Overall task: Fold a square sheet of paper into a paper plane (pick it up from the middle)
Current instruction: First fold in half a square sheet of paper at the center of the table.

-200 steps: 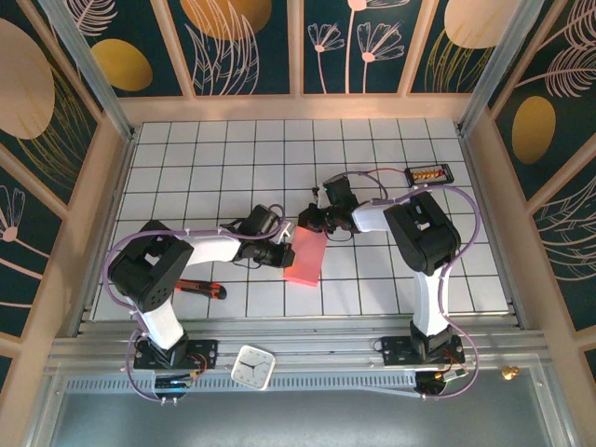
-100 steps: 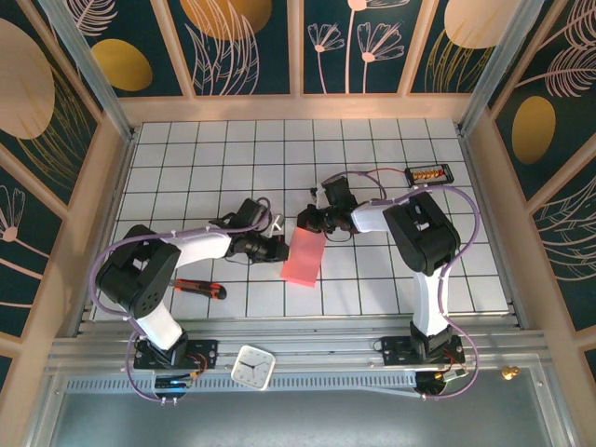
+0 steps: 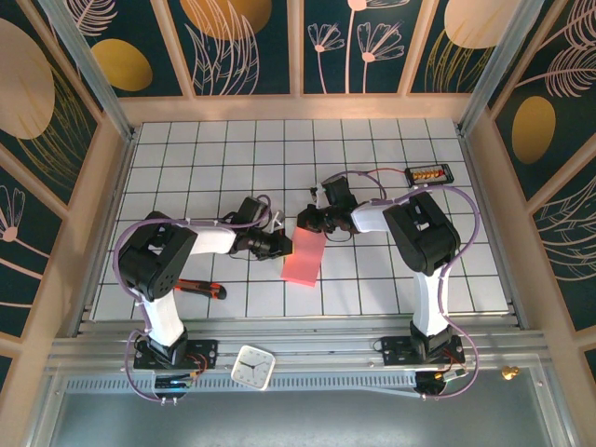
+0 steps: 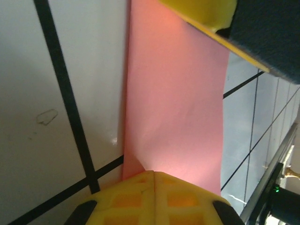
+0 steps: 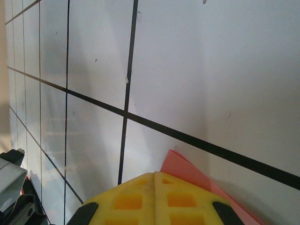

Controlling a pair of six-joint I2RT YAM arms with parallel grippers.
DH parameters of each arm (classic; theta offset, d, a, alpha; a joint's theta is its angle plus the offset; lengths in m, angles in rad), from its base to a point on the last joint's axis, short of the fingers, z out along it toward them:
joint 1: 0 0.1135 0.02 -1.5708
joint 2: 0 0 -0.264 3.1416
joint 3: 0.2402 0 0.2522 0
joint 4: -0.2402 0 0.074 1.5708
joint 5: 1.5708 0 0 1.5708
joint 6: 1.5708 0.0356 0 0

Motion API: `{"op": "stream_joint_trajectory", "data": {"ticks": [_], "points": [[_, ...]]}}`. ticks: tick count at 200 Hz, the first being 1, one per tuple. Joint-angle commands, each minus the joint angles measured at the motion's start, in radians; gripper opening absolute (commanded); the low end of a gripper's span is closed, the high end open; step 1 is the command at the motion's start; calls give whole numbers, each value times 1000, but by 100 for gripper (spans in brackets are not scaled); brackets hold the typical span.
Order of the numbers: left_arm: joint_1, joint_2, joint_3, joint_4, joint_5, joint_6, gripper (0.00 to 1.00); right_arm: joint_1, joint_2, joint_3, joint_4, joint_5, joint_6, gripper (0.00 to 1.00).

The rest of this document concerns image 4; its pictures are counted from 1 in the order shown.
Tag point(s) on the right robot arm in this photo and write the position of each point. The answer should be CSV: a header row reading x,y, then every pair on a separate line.
x,y
286,206

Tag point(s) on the aluminium table rail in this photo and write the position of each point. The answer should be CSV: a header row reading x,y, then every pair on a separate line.
x,y
269,168

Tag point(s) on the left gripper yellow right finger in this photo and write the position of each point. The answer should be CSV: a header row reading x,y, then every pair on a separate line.
x,y
187,206

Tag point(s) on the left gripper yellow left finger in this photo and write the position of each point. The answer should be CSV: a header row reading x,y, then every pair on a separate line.
x,y
126,206

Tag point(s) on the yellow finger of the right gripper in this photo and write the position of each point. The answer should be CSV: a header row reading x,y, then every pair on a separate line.
x,y
204,11

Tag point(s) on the pink paper sheet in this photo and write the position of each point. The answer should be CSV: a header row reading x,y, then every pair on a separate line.
x,y
175,93

